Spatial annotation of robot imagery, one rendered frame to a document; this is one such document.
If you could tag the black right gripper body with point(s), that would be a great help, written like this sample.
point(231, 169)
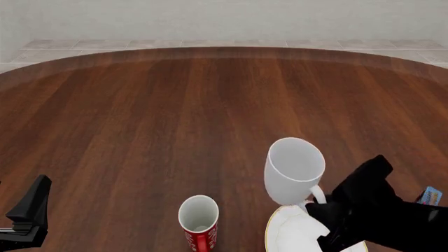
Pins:
point(367, 173)

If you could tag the colourful printed box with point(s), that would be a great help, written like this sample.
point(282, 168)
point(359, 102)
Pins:
point(430, 196)

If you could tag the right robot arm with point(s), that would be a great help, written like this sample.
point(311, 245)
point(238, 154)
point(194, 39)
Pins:
point(409, 223)

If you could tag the white plate with gold rim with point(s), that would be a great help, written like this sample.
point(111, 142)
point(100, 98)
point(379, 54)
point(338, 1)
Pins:
point(292, 232)

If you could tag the red mug with white print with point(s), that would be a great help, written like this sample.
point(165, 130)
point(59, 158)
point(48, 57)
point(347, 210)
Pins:
point(198, 214)

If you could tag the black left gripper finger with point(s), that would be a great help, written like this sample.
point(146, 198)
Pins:
point(31, 199)

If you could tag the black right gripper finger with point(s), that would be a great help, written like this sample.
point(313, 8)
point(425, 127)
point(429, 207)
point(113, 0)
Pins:
point(323, 211)
point(336, 240)

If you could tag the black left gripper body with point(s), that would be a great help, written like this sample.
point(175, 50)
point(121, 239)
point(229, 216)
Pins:
point(22, 235)

